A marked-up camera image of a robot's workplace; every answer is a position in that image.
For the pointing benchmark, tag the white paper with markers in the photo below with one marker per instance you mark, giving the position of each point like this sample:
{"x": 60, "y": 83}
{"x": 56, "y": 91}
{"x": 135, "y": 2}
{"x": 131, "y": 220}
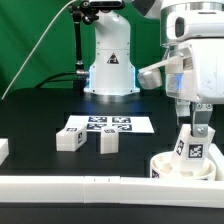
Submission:
{"x": 94, "y": 123}

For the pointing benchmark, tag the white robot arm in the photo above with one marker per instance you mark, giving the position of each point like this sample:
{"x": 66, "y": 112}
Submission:
{"x": 191, "y": 31}

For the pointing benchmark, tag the black overhead camera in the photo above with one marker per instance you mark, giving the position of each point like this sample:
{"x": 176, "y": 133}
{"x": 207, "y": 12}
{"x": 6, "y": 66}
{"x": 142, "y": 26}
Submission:
{"x": 103, "y": 4}

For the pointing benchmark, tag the white front rail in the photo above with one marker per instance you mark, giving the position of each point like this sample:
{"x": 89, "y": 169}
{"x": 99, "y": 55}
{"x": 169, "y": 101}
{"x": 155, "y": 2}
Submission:
{"x": 119, "y": 190}

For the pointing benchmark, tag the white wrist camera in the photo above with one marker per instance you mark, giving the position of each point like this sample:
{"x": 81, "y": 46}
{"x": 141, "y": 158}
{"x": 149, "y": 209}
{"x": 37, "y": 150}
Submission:
{"x": 150, "y": 77}

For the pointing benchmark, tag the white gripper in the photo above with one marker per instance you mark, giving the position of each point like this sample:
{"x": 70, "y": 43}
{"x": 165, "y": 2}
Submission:
{"x": 201, "y": 81}

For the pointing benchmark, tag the white round stool seat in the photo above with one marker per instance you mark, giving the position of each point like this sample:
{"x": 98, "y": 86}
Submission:
{"x": 166, "y": 165}

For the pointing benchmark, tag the white left rail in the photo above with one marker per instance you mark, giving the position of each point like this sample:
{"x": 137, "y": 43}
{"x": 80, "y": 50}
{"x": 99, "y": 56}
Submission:
{"x": 4, "y": 149}

